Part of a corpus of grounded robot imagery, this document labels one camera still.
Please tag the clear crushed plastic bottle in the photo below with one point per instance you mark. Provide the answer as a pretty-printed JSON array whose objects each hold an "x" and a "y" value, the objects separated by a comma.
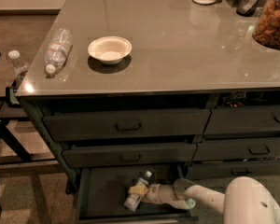
[{"x": 57, "y": 51}]

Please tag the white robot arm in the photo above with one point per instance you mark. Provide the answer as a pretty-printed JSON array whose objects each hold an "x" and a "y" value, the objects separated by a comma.
[{"x": 245, "y": 201}]

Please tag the open bottom left drawer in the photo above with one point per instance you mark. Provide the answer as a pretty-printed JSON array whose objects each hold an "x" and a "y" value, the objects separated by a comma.
[{"x": 103, "y": 191}]

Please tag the top right grey drawer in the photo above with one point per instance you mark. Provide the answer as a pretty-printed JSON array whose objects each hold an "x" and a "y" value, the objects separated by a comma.
[{"x": 244, "y": 120}]

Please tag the black side table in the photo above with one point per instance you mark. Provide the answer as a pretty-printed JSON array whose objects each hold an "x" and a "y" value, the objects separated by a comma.
[{"x": 10, "y": 109}]

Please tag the bottom right grey drawer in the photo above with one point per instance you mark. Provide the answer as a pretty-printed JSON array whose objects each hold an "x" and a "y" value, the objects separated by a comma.
[{"x": 232, "y": 169}]

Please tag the snack bag in drawer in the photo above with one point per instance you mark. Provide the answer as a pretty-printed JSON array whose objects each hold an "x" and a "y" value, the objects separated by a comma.
[{"x": 241, "y": 98}]

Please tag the grey drawer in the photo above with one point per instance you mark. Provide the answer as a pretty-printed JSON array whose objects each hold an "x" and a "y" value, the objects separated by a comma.
[
  {"x": 135, "y": 154},
  {"x": 238, "y": 149},
  {"x": 126, "y": 124},
  {"x": 232, "y": 169},
  {"x": 244, "y": 120}
]

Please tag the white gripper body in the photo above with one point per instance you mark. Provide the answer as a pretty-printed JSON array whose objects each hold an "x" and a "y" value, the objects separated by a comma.
[{"x": 154, "y": 193}]

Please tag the glass jar of snacks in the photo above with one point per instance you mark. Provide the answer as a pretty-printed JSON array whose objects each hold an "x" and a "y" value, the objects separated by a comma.
[{"x": 267, "y": 29}]

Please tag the middle left grey drawer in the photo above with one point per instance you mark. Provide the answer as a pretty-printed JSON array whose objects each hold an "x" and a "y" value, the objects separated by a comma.
[{"x": 135, "y": 154}]

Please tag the top left grey drawer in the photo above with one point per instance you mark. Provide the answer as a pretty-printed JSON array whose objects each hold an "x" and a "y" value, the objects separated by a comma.
[{"x": 126, "y": 124}]

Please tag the white paper bowl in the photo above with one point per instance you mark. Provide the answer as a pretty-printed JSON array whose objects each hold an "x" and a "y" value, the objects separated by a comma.
[{"x": 109, "y": 49}]

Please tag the middle right grey drawer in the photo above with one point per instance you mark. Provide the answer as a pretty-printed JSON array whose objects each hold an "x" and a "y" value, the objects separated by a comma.
[{"x": 238, "y": 149}]

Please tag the small clear bottle white cap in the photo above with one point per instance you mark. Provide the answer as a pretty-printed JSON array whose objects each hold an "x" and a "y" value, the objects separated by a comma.
[{"x": 20, "y": 67}]

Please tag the grey drawer cabinet frame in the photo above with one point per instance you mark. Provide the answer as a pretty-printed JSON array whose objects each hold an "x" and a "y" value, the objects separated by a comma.
[{"x": 38, "y": 107}]

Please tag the blue label plastic water bottle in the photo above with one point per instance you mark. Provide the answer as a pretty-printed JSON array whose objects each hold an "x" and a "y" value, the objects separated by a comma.
[{"x": 134, "y": 200}]

